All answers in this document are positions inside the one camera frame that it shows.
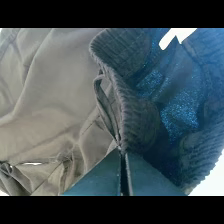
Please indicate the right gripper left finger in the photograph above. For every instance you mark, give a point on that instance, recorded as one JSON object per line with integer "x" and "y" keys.
{"x": 103, "y": 180}

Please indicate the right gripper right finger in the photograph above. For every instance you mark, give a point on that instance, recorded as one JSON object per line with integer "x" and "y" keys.
{"x": 146, "y": 180}

